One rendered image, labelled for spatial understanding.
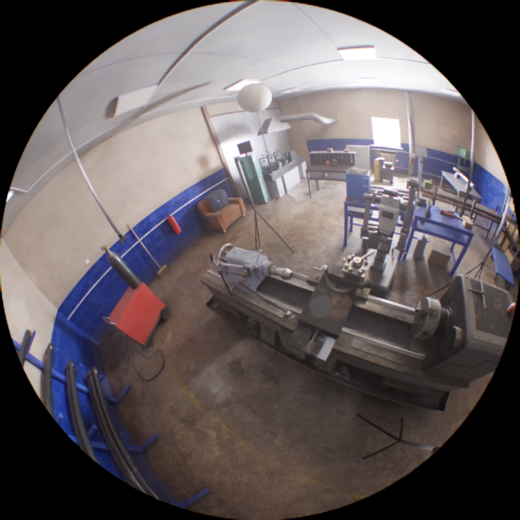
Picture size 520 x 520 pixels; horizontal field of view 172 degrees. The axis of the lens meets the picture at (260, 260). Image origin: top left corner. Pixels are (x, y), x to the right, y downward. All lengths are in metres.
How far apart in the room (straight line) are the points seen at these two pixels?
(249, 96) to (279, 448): 5.35
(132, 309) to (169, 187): 2.86
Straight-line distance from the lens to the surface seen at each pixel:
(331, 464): 2.20
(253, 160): 4.84
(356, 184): 2.79
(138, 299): 2.99
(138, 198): 4.21
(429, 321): 1.13
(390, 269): 2.59
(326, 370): 1.67
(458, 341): 1.07
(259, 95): 4.06
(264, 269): 1.33
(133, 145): 4.41
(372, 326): 1.50
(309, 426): 2.06
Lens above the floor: 2.04
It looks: 40 degrees down
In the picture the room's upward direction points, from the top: 21 degrees counter-clockwise
